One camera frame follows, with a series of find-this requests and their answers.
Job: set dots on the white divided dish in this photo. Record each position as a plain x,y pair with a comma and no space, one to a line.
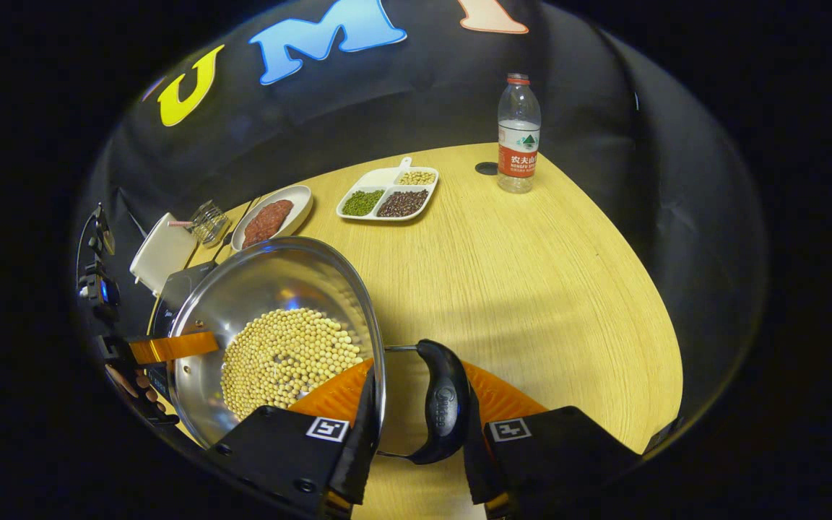
383,178

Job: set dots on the heap of dark red beans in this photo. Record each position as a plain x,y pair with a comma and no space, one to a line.
403,204

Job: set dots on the black table grommet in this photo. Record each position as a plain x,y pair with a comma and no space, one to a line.
486,168

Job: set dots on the small heap of yellow beans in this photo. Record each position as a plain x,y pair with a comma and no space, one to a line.
416,178

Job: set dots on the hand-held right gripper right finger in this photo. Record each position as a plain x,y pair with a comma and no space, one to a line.
477,462

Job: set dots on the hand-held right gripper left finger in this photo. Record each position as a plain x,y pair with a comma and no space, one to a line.
362,448

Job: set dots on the red meat piece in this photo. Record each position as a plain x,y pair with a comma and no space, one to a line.
277,213
256,232

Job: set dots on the heap of green mung beans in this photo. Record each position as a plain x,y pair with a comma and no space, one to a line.
362,203

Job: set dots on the white round plate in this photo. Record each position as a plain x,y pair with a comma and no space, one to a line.
300,198

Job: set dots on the stainless steel pot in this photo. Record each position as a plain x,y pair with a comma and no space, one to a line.
257,289

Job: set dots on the clear plastic water bottle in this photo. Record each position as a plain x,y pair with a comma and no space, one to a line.
518,130

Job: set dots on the pile of soybeans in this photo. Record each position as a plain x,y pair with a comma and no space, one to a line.
286,361

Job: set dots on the red white striped straw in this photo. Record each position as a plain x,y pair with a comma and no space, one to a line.
180,224

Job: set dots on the black backdrop cloth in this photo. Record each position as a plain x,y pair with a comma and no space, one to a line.
423,87

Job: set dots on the black induction cooktop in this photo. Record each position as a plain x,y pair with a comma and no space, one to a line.
178,285

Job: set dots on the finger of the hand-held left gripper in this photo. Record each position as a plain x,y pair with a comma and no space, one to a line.
170,347

